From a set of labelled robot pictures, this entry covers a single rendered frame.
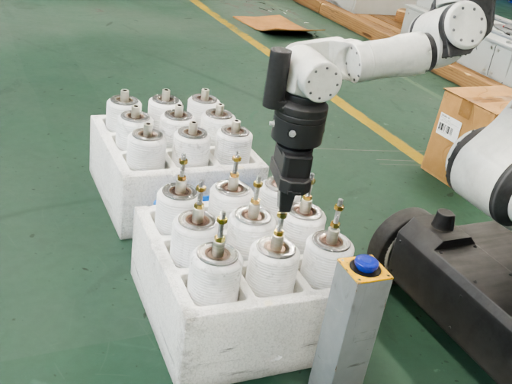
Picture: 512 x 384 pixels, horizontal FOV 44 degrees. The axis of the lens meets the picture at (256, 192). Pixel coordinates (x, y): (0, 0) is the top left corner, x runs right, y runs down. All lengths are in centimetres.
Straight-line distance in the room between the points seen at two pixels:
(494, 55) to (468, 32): 233
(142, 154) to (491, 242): 86
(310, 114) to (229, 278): 32
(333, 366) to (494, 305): 36
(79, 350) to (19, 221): 51
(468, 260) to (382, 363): 29
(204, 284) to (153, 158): 52
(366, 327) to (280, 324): 18
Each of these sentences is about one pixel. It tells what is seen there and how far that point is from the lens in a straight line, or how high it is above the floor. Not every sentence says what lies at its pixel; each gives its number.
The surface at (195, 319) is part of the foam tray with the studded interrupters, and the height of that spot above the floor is 17.
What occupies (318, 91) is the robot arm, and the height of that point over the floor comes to 58.
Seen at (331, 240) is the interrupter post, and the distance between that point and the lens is 123.
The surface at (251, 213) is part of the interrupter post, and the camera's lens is 126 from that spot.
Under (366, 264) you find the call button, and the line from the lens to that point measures 105.
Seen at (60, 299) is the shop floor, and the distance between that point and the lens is 144.
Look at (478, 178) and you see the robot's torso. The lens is 118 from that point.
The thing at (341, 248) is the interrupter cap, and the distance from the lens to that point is 123.
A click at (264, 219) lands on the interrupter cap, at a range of 127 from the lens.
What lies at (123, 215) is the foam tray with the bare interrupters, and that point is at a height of 7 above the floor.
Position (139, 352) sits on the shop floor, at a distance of 131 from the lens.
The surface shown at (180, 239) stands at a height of 23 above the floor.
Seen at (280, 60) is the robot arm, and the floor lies 61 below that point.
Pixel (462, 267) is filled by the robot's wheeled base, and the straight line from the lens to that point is 141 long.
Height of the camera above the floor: 88
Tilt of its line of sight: 27 degrees down
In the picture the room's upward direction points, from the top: 9 degrees clockwise
